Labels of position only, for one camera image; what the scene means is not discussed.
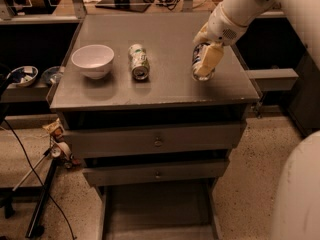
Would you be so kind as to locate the grey drawer cabinet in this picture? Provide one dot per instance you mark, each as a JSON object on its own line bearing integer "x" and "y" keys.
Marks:
{"x": 169, "y": 96}

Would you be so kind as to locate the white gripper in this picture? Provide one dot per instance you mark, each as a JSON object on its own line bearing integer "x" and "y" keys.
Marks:
{"x": 220, "y": 30}

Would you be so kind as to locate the green white soda can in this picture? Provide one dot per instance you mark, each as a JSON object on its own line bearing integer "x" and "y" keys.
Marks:
{"x": 138, "y": 62}

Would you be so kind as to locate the grey middle drawer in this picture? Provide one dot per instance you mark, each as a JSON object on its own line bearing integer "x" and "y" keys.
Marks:
{"x": 159, "y": 172}

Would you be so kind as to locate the white bowl with items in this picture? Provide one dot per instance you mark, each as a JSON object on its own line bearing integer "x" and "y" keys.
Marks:
{"x": 24, "y": 76}

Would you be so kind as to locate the black stand leg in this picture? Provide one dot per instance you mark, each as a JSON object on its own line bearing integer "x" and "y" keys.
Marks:
{"x": 35, "y": 229}

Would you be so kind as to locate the white ceramic bowl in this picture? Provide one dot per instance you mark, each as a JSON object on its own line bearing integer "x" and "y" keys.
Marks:
{"x": 93, "y": 61}

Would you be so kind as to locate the roll of tape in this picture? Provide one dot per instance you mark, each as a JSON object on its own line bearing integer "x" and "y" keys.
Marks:
{"x": 61, "y": 149}

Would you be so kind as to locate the black monitor stand base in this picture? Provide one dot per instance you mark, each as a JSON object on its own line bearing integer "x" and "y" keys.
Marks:
{"x": 138, "y": 6}

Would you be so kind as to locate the grey side shelf beam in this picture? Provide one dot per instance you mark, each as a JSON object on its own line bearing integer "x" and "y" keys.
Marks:
{"x": 273, "y": 79}

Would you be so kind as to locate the blue pepsi can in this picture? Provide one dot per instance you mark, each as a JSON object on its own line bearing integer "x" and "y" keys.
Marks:
{"x": 202, "y": 67}

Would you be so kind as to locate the open grey bottom drawer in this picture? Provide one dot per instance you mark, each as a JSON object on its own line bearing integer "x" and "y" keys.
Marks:
{"x": 173, "y": 210}

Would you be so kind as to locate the crumpled snack bag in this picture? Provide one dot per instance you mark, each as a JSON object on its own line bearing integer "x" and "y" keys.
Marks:
{"x": 54, "y": 129}

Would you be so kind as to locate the grey top drawer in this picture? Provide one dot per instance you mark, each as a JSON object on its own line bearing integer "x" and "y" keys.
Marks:
{"x": 153, "y": 140}

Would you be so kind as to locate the dark glass bowl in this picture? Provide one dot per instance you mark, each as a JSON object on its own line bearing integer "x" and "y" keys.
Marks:
{"x": 51, "y": 75}

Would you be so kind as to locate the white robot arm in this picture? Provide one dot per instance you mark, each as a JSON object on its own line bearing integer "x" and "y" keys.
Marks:
{"x": 296, "y": 214}

